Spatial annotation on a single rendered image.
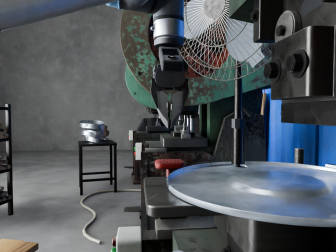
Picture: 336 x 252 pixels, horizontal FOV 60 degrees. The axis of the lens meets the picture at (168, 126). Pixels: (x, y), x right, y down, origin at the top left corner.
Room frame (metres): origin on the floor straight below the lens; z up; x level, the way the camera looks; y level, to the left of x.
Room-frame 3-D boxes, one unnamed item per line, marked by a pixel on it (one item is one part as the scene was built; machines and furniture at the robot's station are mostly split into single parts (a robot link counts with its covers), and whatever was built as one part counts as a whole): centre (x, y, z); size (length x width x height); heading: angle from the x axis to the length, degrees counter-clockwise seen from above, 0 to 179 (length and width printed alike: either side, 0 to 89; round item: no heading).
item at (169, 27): (0.72, 0.00, 1.07); 0.08 x 0.08 x 0.05
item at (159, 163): (0.70, 0.00, 0.72); 0.07 x 0.06 x 0.08; 96
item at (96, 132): (3.32, 0.82, 0.40); 0.45 x 0.40 x 0.79; 18
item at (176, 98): (0.72, -0.02, 0.88); 0.06 x 0.03 x 0.09; 6
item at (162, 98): (0.72, 0.01, 0.88); 0.06 x 0.03 x 0.09; 6
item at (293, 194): (0.38, -0.14, 0.78); 0.29 x 0.29 x 0.01
